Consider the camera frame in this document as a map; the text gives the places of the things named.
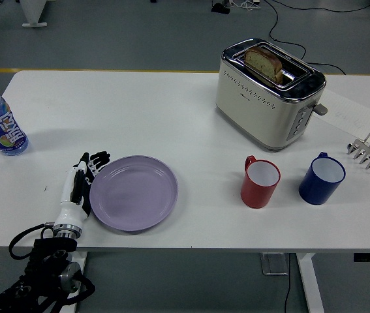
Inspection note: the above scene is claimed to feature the blue mug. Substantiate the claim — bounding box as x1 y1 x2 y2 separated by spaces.
298 151 347 206

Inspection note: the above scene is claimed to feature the black toaster power cable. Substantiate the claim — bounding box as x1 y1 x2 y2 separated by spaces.
264 0 348 76

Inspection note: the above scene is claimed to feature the thin black hanging cable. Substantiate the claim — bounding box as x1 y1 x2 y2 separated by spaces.
283 254 292 313

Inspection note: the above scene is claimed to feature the black power adapter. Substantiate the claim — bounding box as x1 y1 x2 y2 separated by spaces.
211 2 231 14

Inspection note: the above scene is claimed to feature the white cable bundle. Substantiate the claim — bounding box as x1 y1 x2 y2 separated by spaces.
230 0 260 10

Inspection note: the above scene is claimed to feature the clear plastic bracket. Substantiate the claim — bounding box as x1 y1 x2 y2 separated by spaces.
259 252 292 276

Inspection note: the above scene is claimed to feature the bread slice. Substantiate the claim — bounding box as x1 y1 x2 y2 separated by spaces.
243 45 284 84

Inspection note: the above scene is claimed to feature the blue drink bottle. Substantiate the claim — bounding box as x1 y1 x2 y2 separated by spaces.
0 76 29 157

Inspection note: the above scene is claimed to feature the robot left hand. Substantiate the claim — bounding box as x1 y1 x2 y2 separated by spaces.
54 151 112 227

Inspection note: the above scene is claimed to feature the red mug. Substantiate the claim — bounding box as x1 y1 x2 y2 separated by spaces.
240 155 282 209

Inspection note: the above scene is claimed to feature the purple plate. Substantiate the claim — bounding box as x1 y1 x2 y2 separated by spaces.
89 155 179 233

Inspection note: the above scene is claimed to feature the white table leg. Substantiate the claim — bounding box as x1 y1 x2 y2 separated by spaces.
63 250 89 313
295 252 325 313

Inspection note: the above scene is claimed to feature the white paper sheet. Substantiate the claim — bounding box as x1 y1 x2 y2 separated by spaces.
315 88 370 140

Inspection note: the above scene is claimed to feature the cream steel toaster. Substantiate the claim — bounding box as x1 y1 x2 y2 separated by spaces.
215 38 329 153

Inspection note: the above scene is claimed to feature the white stand base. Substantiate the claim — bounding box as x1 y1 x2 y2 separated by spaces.
20 0 48 29

